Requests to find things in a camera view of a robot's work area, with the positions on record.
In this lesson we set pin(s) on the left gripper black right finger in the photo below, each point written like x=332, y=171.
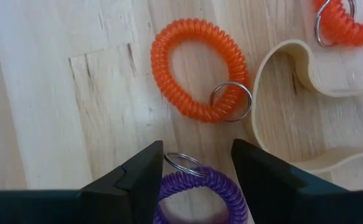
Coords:
x=262, y=186

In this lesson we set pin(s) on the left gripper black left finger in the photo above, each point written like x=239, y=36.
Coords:
x=131, y=193

